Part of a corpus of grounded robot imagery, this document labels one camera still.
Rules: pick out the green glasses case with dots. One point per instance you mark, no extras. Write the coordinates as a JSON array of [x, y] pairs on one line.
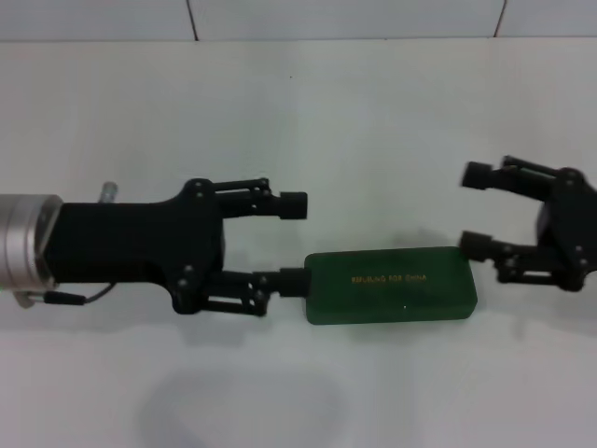
[[392, 289]]

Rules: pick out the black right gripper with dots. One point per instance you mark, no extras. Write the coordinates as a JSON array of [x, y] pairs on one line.
[[569, 224]]

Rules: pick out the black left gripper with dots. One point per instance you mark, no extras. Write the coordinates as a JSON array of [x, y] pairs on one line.
[[135, 242]]

